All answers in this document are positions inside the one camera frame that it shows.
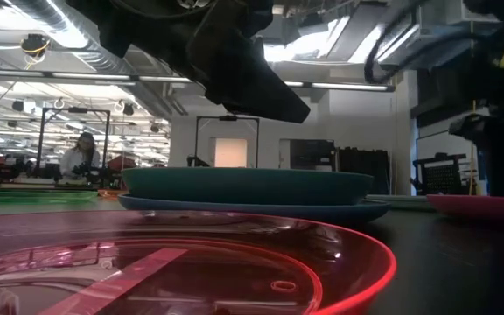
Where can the dark blue opaque plate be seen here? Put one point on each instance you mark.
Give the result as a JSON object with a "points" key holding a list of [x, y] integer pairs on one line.
{"points": [[252, 211]]}

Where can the person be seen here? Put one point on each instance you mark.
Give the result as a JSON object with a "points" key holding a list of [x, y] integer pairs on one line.
{"points": [[79, 159]]}

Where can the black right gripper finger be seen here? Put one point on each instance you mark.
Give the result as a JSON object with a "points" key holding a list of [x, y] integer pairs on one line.
{"points": [[503, 153]]}

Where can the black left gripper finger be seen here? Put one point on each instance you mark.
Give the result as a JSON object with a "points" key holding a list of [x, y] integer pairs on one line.
{"points": [[252, 87]]}

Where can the long ceiling light bar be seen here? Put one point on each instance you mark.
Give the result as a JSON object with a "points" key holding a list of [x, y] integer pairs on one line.
{"points": [[103, 77]]}

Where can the black metal rig frame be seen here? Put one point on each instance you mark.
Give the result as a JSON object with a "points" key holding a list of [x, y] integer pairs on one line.
{"points": [[197, 140], [42, 140]]}

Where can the pink opaque plastic plate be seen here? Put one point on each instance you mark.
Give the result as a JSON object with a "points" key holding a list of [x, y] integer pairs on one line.
{"points": [[484, 205]]}

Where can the green translucent plastic plate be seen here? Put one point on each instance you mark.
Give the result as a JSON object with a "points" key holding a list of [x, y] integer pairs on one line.
{"points": [[37, 195]]}

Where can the black mesh cart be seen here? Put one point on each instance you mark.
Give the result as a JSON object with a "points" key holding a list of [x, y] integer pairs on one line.
{"points": [[440, 175]]}

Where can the pale green plastic plate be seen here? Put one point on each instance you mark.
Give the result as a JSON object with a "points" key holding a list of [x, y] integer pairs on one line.
{"points": [[403, 202]]}

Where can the silver ventilation duct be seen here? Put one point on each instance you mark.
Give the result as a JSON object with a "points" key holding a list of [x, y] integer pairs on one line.
{"points": [[72, 39]]}

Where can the orange plastic plate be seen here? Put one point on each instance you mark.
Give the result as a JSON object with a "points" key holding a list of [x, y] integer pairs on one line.
{"points": [[111, 192]]}

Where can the red translucent plastic plate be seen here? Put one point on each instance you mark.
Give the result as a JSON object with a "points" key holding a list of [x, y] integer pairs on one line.
{"points": [[169, 271]]}

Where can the black cabinet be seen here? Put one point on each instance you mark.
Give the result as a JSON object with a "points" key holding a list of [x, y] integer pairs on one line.
{"points": [[363, 168]]}

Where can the dark teal opaque plate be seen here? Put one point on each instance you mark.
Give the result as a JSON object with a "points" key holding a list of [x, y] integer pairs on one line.
{"points": [[247, 186]]}

